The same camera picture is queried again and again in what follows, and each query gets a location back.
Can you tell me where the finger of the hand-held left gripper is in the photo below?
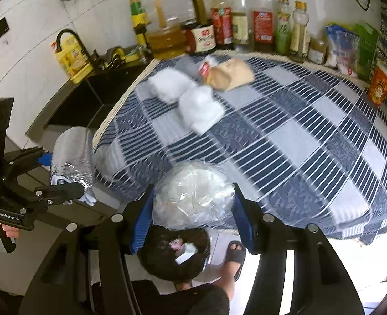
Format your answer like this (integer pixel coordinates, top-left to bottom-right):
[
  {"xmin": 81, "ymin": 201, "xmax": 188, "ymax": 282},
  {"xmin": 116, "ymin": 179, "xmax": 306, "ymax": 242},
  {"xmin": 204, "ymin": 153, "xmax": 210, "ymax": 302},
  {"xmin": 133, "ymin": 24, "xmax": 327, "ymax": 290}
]
[
  {"xmin": 34, "ymin": 181, "xmax": 84, "ymax": 206},
  {"xmin": 2, "ymin": 147, "xmax": 55, "ymax": 175}
]

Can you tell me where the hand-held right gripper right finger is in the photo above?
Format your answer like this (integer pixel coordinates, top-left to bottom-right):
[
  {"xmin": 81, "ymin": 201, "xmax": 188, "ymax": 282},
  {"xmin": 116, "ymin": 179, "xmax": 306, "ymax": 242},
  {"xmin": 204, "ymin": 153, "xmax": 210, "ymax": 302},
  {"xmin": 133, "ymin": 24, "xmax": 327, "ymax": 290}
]
[{"xmin": 233, "ymin": 183, "xmax": 366, "ymax": 315}]

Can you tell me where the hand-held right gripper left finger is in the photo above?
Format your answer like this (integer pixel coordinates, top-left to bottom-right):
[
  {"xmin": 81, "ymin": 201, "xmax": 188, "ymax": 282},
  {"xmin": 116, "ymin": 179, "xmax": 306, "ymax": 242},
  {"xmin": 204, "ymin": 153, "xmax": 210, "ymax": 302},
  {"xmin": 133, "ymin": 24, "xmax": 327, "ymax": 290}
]
[{"xmin": 19, "ymin": 184, "xmax": 155, "ymax": 315}]

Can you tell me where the silver foil packet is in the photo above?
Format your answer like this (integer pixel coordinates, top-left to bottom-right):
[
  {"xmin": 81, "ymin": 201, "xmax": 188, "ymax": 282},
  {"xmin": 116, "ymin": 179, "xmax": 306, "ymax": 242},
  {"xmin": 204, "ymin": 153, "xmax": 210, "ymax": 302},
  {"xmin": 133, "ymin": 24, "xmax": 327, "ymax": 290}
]
[{"xmin": 50, "ymin": 126, "xmax": 97, "ymax": 207}]

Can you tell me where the clear plastic bag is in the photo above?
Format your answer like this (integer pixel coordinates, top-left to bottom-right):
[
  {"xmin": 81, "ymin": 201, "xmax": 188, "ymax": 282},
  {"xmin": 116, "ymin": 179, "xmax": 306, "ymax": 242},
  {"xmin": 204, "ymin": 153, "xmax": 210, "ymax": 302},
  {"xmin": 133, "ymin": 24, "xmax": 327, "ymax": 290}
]
[{"xmin": 151, "ymin": 162, "xmax": 236, "ymax": 231}]

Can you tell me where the person's foot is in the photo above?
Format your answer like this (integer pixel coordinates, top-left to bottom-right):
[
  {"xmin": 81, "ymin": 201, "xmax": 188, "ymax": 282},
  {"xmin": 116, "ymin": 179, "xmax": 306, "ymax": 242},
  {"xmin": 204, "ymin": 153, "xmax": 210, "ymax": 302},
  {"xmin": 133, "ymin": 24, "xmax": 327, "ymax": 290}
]
[{"xmin": 213, "ymin": 241, "xmax": 246, "ymax": 302}]

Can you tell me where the black sandal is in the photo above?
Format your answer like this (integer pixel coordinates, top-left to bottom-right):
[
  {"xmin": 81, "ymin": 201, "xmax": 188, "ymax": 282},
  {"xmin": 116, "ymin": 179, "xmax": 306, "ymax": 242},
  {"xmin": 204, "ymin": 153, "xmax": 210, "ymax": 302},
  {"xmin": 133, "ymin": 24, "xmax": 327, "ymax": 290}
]
[{"xmin": 223, "ymin": 248, "xmax": 246, "ymax": 282}]

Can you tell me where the white paper scrap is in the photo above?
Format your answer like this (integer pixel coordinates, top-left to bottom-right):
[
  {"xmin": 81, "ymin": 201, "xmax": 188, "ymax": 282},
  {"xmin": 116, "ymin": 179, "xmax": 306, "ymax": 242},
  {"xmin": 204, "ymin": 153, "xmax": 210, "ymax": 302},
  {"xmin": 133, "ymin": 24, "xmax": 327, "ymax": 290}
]
[{"xmin": 174, "ymin": 243, "xmax": 199, "ymax": 266}]

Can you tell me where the black sink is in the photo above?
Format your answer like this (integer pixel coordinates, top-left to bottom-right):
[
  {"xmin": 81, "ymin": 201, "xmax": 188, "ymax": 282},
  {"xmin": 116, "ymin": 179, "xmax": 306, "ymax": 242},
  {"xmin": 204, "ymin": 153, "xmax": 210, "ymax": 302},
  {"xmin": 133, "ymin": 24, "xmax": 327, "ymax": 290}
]
[{"xmin": 25, "ymin": 59, "xmax": 156, "ymax": 141}]

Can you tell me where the person's dark clothing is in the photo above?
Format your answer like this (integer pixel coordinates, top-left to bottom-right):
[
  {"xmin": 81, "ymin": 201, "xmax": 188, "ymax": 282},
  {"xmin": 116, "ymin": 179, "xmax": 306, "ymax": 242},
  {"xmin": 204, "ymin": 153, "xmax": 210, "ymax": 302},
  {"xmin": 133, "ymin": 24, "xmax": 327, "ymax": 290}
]
[{"xmin": 91, "ymin": 279, "xmax": 230, "ymax": 315}]

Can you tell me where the blue checked tablecloth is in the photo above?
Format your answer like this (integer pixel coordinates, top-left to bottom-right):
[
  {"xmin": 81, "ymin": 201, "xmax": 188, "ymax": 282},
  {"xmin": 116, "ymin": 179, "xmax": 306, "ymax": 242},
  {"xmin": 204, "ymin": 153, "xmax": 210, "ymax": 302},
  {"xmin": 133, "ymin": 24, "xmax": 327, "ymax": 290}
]
[{"xmin": 91, "ymin": 52, "xmax": 387, "ymax": 246}]

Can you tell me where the yellow dish soap bottle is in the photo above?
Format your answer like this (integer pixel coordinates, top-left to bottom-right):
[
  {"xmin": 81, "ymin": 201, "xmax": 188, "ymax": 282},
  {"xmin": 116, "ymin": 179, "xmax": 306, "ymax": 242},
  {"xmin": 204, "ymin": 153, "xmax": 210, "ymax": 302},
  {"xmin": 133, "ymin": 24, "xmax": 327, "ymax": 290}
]
[{"xmin": 51, "ymin": 36, "xmax": 95, "ymax": 84}]

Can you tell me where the black faucet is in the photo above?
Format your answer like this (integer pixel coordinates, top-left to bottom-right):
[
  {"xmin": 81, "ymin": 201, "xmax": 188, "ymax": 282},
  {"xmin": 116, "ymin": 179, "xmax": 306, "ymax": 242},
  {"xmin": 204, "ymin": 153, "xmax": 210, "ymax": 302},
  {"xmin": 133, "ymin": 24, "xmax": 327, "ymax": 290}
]
[{"xmin": 55, "ymin": 29, "xmax": 97, "ymax": 69}]

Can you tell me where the white plastic bag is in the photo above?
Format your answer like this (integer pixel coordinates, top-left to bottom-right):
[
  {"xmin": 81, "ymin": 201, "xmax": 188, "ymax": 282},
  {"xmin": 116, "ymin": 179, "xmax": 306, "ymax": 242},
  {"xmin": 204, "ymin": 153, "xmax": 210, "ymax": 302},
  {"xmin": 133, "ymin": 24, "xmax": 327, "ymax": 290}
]
[{"xmin": 147, "ymin": 69, "xmax": 197, "ymax": 104}]

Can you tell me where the yellow sponge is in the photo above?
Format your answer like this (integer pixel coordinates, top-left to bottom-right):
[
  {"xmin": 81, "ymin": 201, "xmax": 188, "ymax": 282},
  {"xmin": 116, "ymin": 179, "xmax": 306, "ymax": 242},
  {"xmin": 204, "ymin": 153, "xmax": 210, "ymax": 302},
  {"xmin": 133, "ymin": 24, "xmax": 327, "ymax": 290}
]
[{"xmin": 124, "ymin": 49, "xmax": 142, "ymax": 63}]

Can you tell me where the beige paper wrapper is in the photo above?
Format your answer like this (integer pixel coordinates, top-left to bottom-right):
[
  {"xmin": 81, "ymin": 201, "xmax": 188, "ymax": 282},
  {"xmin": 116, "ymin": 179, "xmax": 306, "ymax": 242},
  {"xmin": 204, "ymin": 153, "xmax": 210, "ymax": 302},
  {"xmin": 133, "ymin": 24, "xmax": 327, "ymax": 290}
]
[{"xmin": 207, "ymin": 57, "xmax": 256, "ymax": 93}]

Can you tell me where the white and red wrapper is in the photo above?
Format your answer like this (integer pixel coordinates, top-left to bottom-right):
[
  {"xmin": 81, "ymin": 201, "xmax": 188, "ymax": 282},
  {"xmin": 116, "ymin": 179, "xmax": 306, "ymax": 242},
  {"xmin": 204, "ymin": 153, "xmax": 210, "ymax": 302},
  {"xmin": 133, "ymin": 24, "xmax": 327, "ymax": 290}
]
[{"xmin": 198, "ymin": 56, "xmax": 220, "ymax": 81}]

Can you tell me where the large cooking oil jug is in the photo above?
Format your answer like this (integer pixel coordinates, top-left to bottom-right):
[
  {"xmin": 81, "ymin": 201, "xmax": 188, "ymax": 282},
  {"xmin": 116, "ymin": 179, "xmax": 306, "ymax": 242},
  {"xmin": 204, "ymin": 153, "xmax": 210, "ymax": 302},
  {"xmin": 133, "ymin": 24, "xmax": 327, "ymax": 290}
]
[{"xmin": 146, "ymin": 0, "xmax": 189, "ymax": 60}]

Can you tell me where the green cap sauce bottle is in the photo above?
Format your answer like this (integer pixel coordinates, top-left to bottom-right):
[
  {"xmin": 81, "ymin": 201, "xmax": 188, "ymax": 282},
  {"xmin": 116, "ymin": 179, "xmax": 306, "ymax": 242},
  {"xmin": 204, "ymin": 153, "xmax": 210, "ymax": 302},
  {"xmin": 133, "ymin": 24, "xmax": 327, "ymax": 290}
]
[{"xmin": 128, "ymin": 0, "xmax": 149, "ymax": 48}]

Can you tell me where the small seasoning jar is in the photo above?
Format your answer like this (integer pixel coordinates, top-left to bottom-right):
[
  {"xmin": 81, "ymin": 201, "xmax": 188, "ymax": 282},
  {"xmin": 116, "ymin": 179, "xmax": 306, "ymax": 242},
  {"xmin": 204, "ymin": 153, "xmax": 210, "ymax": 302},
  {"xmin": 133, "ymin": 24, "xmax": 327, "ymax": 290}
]
[{"xmin": 308, "ymin": 38, "xmax": 328, "ymax": 65}]

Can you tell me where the soy sauce jug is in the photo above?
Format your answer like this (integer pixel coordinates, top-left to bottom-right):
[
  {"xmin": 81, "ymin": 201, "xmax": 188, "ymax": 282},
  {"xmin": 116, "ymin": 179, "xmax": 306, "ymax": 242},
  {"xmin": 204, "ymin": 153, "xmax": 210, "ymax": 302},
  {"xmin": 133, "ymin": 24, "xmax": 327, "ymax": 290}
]
[{"xmin": 179, "ymin": 0, "xmax": 217, "ymax": 55}]

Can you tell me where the orange paper cup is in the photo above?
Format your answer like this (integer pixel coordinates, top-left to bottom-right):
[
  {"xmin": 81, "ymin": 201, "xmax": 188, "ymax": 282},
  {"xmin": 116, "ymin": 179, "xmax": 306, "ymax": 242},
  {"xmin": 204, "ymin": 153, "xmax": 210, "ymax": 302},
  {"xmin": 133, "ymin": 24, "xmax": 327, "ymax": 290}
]
[{"xmin": 368, "ymin": 60, "xmax": 387, "ymax": 107}]

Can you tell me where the green label oil bottle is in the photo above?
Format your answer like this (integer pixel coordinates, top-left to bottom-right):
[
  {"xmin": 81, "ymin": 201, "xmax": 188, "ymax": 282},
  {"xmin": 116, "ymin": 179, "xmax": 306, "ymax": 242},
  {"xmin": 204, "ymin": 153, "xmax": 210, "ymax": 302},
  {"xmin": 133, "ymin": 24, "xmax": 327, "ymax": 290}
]
[{"xmin": 275, "ymin": 0, "xmax": 293, "ymax": 56}]

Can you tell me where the slim clear bottle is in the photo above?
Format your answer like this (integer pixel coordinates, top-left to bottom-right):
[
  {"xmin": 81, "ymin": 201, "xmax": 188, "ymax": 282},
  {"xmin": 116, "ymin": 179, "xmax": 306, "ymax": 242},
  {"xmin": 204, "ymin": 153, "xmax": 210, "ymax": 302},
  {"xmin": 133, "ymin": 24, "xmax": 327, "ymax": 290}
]
[{"xmin": 290, "ymin": 1, "xmax": 310, "ymax": 63}]

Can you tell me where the white and blue bag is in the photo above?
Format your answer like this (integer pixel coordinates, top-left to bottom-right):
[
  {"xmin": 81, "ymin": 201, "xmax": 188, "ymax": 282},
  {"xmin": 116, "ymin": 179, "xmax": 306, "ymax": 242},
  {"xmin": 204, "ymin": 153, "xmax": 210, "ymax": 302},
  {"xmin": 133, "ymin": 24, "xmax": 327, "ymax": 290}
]
[{"xmin": 325, "ymin": 23, "xmax": 361, "ymax": 74}]

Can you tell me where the yellow cap olive label bottle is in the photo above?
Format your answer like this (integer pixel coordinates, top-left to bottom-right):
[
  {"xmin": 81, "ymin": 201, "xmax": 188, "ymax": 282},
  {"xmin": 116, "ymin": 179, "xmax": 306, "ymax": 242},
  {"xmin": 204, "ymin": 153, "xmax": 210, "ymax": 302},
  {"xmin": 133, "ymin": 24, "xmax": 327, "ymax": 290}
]
[{"xmin": 230, "ymin": 0, "xmax": 250, "ymax": 51}]

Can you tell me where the gold cap red label bottle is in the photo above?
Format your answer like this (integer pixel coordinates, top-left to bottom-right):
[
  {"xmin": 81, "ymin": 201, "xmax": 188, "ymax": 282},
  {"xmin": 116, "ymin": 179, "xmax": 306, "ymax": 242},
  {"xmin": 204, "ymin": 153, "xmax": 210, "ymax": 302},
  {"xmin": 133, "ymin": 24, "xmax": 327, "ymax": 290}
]
[{"xmin": 252, "ymin": 0, "xmax": 275, "ymax": 53}]

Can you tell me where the dark cap red label bottle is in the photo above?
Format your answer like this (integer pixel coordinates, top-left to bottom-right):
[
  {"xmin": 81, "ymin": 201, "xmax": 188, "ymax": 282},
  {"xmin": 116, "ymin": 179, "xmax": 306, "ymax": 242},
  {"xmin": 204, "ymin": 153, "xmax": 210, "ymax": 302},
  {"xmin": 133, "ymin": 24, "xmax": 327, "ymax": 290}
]
[{"xmin": 210, "ymin": 0, "xmax": 234, "ymax": 50}]

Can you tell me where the green packet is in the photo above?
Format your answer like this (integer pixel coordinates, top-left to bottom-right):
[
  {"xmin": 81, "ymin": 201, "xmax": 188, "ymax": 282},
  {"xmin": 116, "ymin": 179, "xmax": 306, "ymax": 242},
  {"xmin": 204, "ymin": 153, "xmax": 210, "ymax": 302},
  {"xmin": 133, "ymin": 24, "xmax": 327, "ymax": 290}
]
[{"xmin": 354, "ymin": 22, "xmax": 379, "ymax": 81}]

